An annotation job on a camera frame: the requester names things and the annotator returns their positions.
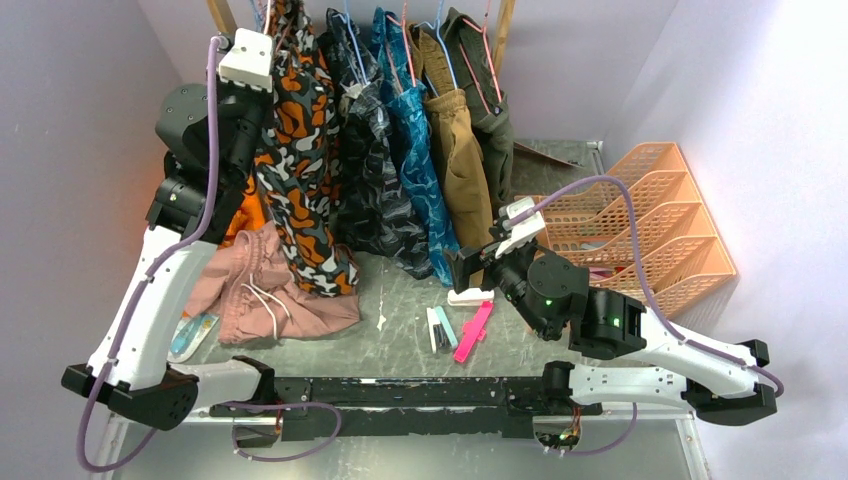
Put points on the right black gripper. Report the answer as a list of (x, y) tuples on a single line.
[(465, 262)]

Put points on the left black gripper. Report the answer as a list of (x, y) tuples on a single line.
[(266, 99)]

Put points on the orange camouflage shorts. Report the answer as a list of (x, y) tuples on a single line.
[(298, 168)]

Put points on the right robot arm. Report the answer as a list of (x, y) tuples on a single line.
[(636, 358)]

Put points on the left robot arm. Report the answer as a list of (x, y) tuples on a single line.
[(211, 136)]

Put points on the tan brown shorts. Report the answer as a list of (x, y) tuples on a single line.
[(456, 153)]

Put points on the black grey patterned shorts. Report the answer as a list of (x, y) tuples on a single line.
[(375, 214)]

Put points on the blue patterned shorts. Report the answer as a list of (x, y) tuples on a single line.
[(402, 94)]

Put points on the dark olive green shorts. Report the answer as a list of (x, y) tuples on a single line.
[(487, 103)]

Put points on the white rectangular case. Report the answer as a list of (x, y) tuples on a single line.
[(470, 297)]

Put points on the pink plastic clip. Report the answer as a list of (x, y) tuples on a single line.
[(473, 332)]

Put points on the light blue stapler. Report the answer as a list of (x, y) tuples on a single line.
[(441, 334)]

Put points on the wooden clothes rack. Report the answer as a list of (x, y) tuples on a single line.
[(225, 22)]

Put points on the peach plastic file organizer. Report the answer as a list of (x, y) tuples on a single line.
[(661, 225)]

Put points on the light blue oval object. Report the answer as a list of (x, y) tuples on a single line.
[(189, 335)]

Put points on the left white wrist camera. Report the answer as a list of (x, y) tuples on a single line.
[(248, 62)]

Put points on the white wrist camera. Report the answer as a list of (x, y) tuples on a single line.
[(248, 62), (521, 222)]

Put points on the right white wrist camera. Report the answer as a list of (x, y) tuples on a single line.
[(521, 222)]

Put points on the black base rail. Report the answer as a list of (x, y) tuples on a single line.
[(359, 407)]

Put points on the pink drawstring shorts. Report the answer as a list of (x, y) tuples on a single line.
[(252, 291)]

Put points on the aluminium frame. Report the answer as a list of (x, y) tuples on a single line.
[(623, 442)]

